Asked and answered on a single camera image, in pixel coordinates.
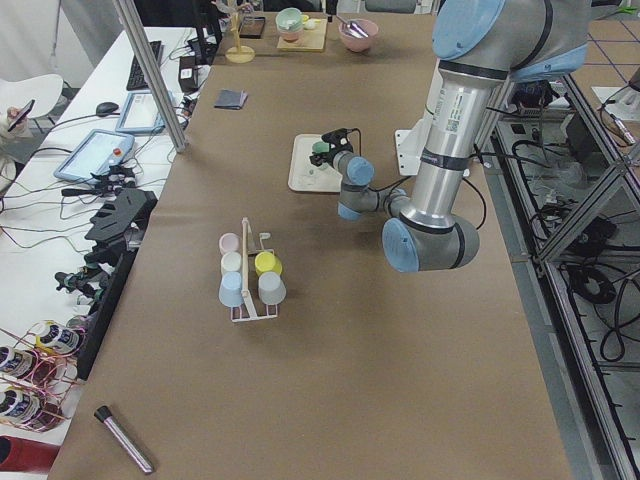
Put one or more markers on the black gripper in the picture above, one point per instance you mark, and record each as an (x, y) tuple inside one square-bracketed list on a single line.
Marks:
[(325, 156)]

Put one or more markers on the green plastic cup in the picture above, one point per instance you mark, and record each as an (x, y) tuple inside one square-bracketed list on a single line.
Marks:
[(320, 148)]

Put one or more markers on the cream rabbit tray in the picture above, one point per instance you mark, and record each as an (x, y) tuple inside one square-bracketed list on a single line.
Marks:
[(306, 177)]

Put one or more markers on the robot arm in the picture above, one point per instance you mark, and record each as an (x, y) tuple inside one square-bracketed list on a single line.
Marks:
[(479, 45)]

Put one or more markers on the yellow plastic cup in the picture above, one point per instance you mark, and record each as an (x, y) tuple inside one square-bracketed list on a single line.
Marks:
[(267, 261)]

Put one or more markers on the pink plastic cup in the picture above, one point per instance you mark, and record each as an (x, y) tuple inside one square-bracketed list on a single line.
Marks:
[(229, 242)]

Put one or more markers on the white plastic cup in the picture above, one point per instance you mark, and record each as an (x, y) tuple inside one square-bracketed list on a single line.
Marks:
[(231, 262)]

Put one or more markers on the grey plastic cup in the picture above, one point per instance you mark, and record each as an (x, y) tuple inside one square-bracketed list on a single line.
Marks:
[(271, 288)]

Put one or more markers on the blue plastic cup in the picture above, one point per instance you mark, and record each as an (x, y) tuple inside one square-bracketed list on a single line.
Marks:
[(230, 289)]

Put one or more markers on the pink bowl with ice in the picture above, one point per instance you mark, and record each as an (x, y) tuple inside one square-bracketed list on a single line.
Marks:
[(358, 43)]

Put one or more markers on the wooden cutting board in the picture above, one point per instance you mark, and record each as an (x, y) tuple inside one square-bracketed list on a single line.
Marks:
[(310, 40)]

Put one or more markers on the metal ice scoop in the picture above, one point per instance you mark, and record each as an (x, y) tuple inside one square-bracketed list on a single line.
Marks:
[(352, 28)]

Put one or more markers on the stacked green bowls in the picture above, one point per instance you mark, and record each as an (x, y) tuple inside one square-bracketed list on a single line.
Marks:
[(289, 24)]

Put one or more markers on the grey folded cloth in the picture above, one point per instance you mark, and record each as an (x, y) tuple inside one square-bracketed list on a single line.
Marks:
[(231, 99)]

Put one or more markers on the wooden mug tree stand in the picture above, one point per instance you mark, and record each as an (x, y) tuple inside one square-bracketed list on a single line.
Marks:
[(237, 53)]

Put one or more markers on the blue teach pendant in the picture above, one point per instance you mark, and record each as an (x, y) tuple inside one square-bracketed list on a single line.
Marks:
[(139, 115), (100, 150)]

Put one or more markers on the black computer mouse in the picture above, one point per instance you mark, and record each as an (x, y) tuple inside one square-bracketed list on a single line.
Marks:
[(105, 109)]

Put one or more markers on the seated person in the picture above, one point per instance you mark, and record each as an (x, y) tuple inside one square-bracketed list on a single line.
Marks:
[(20, 100)]

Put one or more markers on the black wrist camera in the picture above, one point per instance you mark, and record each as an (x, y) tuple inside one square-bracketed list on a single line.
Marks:
[(336, 137)]

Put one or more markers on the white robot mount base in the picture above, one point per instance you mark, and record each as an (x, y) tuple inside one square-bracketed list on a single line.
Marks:
[(415, 150)]

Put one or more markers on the white wire cup rack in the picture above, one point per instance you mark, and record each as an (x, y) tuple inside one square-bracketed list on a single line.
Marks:
[(251, 246)]

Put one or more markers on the aluminium frame post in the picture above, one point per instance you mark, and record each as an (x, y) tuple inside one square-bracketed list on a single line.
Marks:
[(135, 32)]

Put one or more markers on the copper wire bottle basket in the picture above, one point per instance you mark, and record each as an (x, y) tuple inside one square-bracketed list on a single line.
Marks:
[(39, 373)]

